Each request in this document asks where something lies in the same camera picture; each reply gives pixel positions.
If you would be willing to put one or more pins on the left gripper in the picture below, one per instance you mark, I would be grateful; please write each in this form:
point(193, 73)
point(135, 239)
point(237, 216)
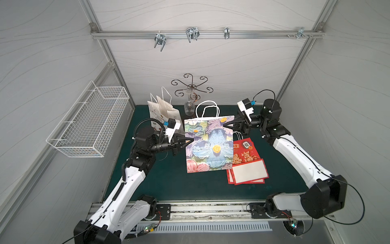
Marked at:
point(174, 146)

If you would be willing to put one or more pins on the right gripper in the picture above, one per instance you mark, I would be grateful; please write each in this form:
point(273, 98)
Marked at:
point(243, 122)

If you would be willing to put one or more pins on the floral print paper bag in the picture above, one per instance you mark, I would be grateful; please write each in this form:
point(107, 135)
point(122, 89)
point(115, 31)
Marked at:
point(213, 145)

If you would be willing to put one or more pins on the red RICH paper bag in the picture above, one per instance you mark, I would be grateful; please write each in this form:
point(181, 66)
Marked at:
point(231, 180)

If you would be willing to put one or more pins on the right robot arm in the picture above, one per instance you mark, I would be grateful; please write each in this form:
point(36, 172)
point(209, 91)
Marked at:
point(326, 192)

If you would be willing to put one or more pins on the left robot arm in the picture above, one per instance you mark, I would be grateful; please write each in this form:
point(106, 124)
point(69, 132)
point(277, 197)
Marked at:
point(111, 223)

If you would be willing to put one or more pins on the white printed paper bag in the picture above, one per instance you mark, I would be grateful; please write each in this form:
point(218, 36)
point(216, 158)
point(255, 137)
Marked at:
point(162, 110)

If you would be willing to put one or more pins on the clear wine glass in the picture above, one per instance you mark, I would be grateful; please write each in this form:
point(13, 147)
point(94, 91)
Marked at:
point(189, 108)

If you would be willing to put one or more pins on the green felt table mat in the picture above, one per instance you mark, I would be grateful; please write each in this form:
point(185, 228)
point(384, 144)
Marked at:
point(169, 179)

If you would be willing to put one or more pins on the black metal cup tree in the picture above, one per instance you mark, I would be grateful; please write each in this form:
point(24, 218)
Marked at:
point(197, 88)

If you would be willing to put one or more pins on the metal hook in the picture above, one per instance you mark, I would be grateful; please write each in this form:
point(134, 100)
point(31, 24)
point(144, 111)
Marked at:
point(226, 33)
point(160, 40)
point(300, 34)
point(192, 33)

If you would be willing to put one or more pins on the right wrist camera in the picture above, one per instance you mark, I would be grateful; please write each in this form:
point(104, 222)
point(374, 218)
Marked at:
point(246, 106)

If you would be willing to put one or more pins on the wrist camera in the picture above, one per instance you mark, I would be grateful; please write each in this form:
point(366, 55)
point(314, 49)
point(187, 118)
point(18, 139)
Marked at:
point(246, 106)
point(172, 126)

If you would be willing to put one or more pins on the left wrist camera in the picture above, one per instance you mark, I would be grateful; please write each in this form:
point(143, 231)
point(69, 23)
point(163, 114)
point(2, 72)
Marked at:
point(172, 126)

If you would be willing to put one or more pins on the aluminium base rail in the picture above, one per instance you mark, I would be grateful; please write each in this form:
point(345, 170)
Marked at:
point(222, 211)

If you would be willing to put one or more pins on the white wire wall basket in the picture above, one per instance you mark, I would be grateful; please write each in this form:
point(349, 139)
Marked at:
point(88, 127)

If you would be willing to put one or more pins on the slotted cable duct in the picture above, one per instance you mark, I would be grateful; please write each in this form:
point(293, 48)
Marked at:
point(213, 227)

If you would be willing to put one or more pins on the aluminium top rail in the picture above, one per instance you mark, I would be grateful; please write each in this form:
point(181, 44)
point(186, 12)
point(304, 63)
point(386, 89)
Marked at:
point(204, 34)

